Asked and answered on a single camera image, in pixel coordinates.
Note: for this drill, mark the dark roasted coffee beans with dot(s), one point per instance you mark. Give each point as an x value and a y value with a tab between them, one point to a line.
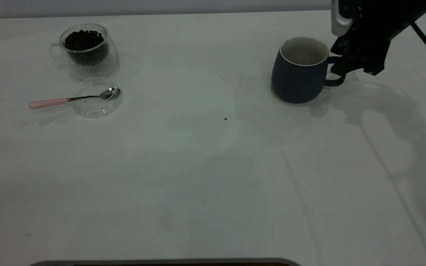
84	42

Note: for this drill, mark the clear round glass saucer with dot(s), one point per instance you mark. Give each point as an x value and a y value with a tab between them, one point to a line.
96	107

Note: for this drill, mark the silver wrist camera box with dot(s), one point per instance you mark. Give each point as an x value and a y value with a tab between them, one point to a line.
339	18

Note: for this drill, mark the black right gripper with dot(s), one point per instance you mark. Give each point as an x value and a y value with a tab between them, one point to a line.
377	20

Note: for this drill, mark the dark blue-grey ceramic mug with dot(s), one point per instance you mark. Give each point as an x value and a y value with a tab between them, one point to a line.
296	83

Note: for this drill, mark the clear double-wall glass cup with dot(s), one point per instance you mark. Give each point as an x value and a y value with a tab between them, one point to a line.
104	68

